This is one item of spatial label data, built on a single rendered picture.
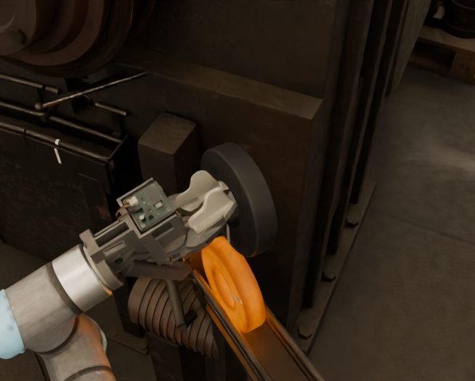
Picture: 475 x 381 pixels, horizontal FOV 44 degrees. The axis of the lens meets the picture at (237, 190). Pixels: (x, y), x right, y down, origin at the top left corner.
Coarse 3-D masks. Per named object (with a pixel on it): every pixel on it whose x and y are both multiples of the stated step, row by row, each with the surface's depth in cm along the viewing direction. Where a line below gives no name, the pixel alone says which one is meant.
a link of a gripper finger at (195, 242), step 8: (216, 224) 74; (224, 224) 75; (192, 232) 74; (200, 232) 74; (208, 232) 74; (216, 232) 74; (192, 240) 73; (200, 240) 73; (208, 240) 74; (184, 248) 73; (192, 248) 73; (200, 248) 73; (184, 256) 73
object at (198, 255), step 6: (198, 252) 97; (192, 258) 97; (198, 258) 98; (192, 264) 98; (198, 264) 98; (192, 270) 99; (198, 270) 99; (204, 270) 100; (192, 276) 100; (204, 276) 101; (192, 282) 101
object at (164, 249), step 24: (144, 192) 72; (120, 216) 70; (144, 216) 69; (168, 216) 69; (96, 240) 69; (120, 240) 69; (144, 240) 68; (168, 240) 73; (96, 264) 69; (120, 264) 72; (168, 264) 74
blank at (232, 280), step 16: (224, 240) 90; (208, 256) 93; (224, 256) 87; (240, 256) 87; (208, 272) 97; (224, 272) 88; (240, 272) 86; (224, 288) 96; (240, 288) 85; (256, 288) 86; (224, 304) 96; (240, 304) 87; (256, 304) 87; (240, 320) 91; (256, 320) 88
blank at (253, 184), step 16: (224, 144) 76; (208, 160) 78; (224, 160) 73; (240, 160) 73; (224, 176) 75; (240, 176) 71; (256, 176) 72; (240, 192) 72; (256, 192) 71; (240, 208) 74; (256, 208) 71; (272, 208) 72; (240, 224) 76; (256, 224) 72; (272, 224) 73; (240, 240) 78; (256, 240) 73; (272, 240) 75
